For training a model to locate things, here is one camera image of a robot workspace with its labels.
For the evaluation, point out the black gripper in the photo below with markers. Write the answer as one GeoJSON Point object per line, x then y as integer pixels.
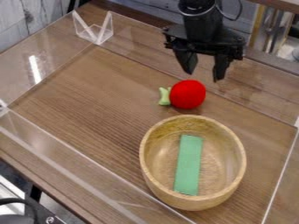
{"type": "Point", "coordinates": [204, 35]}

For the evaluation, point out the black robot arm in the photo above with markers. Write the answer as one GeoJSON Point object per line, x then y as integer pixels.
{"type": "Point", "coordinates": [197, 4]}

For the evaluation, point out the green flat stick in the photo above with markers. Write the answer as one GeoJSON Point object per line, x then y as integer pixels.
{"type": "Point", "coordinates": [188, 173]}

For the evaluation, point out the brown wooden bowl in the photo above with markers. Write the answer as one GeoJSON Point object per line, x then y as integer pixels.
{"type": "Point", "coordinates": [224, 161]}

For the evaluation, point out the red plush tomato toy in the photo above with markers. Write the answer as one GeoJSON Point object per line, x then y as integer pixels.
{"type": "Point", "coordinates": [185, 95]}

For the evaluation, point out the clear acrylic front panel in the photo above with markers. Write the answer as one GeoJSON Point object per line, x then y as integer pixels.
{"type": "Point", "coordinates": [99, 196]}

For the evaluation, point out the black table leg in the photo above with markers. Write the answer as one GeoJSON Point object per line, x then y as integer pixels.
{"type": "Point", "coordinates": [35, 193]}

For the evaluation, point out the gold metal chair frame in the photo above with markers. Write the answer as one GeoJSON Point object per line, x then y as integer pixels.
{"type": "Point", "coordinates": [273, 24]}

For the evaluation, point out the clear acrylic corner bracket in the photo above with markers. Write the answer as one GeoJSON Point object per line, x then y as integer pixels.
{"type": "Point", "coordinates": [94, 33]}

